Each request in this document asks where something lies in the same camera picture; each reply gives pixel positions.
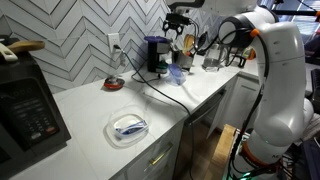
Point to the grey cabinet drawer front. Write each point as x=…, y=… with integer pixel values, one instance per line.
x=140, y=168

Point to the clear glass pitcher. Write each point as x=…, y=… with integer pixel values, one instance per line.
x=214, y=58

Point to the clear container with blue lid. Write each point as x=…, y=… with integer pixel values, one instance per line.
x=175, y=75

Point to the red round jar lid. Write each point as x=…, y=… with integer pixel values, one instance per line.
x=113, y=83

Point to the stainless dishwasher handle bar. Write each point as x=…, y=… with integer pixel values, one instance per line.
x=207, y=107

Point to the blue plastic lid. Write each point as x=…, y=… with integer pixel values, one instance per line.
x=156, y=39

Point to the brass drawer handle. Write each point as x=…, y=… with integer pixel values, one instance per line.
x=156, y=159

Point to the black coffee maker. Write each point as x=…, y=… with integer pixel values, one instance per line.
x=155, y=50

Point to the black microwave oven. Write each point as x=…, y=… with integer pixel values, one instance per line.
x=31, y=125

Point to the clear plastic lunch box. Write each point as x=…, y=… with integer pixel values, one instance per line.
x=127, y=126

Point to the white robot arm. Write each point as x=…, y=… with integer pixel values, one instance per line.
x=283, y=111

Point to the metal utensil holder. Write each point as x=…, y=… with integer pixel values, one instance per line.
x=184, y=61

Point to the white wall outlet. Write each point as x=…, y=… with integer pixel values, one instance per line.
x=113, y=39

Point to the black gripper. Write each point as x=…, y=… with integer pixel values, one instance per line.
x=175, y=22

